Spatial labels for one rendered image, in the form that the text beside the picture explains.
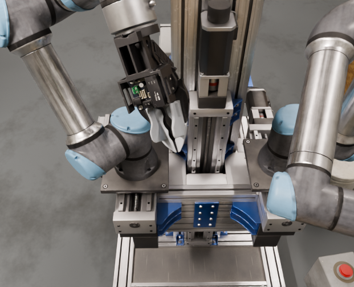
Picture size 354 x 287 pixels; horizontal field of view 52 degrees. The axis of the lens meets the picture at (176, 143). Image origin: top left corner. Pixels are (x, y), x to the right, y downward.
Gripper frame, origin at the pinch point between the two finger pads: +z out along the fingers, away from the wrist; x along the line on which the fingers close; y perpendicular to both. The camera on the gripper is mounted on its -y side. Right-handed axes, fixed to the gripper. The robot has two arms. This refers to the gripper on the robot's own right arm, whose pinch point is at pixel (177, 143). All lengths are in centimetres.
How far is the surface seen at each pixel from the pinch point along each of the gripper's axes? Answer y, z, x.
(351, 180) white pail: -141, 90, 44
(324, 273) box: -38, 63, 20
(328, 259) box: -42, 62, 22
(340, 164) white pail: -149, 83, 40
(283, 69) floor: -287, 46, 20
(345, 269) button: -39, 63, 26
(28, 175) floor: -137, 46, -158
